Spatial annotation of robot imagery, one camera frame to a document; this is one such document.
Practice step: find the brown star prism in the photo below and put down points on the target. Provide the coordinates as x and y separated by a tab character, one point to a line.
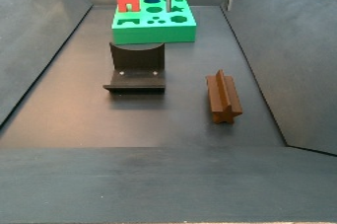
225	106

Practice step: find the black curved fixture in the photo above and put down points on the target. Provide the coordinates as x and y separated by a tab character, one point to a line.
139	69

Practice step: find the green shape sorter block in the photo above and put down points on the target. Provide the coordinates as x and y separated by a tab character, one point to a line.
153	24

